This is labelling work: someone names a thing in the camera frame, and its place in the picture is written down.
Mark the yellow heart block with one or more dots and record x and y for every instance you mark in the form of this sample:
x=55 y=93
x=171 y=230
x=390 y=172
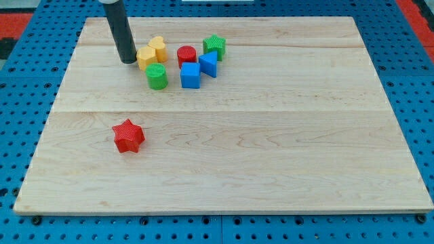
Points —
x=159 y=45

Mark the blue triangle block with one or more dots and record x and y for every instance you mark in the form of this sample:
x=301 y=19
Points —
x=208 y=63

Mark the light wooden board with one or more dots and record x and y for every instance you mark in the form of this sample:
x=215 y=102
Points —
x=296 y=122

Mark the red star block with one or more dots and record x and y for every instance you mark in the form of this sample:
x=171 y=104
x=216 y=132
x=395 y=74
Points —
x=128 y=136

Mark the green star block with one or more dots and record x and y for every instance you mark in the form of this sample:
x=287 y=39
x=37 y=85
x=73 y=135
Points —
x=214 y=43

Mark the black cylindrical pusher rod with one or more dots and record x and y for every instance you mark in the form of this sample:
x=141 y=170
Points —
x=120 y=29

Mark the red cylinder block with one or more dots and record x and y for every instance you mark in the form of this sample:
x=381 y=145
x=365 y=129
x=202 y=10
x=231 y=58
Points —
x=186 y=53

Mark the blue cube block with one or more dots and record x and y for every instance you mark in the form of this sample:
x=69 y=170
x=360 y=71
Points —
x=190 y=75

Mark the yellow hexagon block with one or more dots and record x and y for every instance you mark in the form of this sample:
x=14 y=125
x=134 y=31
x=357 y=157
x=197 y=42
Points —
x=146 y=56

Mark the green cylinder block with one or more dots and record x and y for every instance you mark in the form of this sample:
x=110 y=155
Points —
x=156 y=76

